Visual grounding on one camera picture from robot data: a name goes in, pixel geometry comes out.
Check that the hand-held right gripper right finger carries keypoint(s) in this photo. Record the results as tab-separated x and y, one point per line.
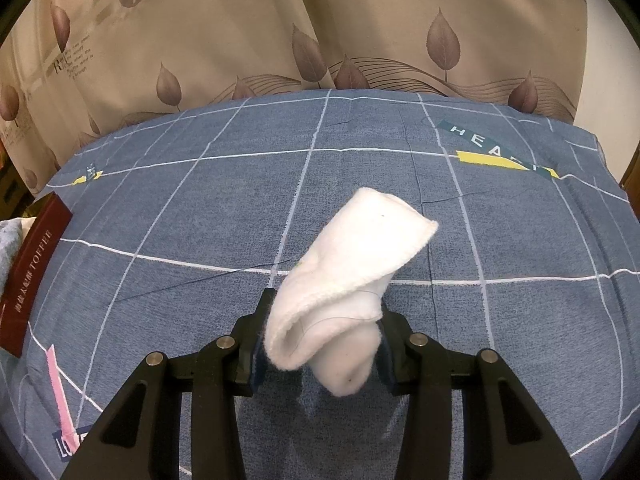
386	367

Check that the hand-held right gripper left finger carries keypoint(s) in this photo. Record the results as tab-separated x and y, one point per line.
258	362

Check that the white fluffy towel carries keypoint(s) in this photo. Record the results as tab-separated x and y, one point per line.
340	285

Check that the red tin box gold inside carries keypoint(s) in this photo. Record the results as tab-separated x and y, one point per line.
32	275

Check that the light blue towel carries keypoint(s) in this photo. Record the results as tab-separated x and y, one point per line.
10	245

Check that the blue checked bedsheet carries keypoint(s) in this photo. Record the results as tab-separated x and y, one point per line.
475	220

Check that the brown wooden furniture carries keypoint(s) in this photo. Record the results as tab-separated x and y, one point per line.
632	170

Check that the beige leaf print curtain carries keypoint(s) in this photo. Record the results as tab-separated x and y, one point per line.
300	25

